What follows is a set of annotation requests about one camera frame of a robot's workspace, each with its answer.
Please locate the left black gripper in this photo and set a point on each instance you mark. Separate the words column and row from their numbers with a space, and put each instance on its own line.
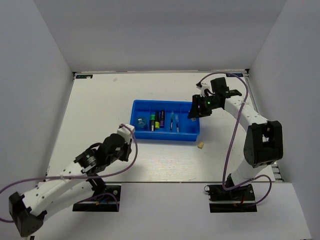
column 128, row 151

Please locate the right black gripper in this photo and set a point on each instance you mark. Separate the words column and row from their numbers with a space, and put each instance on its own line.
column 195, row 112

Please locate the green ink pen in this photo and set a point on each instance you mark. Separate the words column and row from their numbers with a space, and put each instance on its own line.
column 177, row 123

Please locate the blue ink pen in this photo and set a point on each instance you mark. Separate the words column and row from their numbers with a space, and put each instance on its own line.
column 171, row 121

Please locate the purple cap black highlighter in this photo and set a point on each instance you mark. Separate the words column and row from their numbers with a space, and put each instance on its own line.
column 162, row 119

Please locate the yellow cap black highlighter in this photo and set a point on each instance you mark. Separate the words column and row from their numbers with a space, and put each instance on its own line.
column 157, row 120

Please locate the green cap black highlighter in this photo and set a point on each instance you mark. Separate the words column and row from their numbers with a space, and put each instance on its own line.
column 152, row 122

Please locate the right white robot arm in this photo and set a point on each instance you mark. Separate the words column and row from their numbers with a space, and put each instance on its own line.
column 263, row 143

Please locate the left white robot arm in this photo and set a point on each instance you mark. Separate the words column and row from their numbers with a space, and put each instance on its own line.
column 78, row 182

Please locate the small cork cube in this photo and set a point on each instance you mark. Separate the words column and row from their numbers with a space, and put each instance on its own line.
column 200, row 145

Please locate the blue plastic divided bin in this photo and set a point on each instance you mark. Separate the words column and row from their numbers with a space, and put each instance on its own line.
column 188, row 130

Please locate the right corner table label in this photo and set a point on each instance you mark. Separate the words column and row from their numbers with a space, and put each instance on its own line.
column 229, row 75

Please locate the corner table label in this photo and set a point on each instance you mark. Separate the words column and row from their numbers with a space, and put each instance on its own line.
column 229, row 75
column 84, row 76

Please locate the left corner table label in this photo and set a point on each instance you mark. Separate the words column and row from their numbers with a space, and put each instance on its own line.
column 84, row 76

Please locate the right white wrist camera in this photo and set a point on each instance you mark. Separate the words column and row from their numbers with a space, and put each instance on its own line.
column 204, row 89

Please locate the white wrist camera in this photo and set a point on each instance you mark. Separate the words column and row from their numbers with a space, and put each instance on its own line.
column 204, row 89
column 126, row 130

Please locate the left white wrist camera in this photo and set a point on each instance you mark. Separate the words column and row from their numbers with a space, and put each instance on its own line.
column 126, row 130

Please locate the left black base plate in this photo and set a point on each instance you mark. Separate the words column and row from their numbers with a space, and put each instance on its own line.
column 107, row 203

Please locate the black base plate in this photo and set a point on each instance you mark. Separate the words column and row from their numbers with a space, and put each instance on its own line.
column 239, row 200
column 107, row 203

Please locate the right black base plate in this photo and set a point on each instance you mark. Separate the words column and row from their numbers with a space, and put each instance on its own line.
column 239, row 200

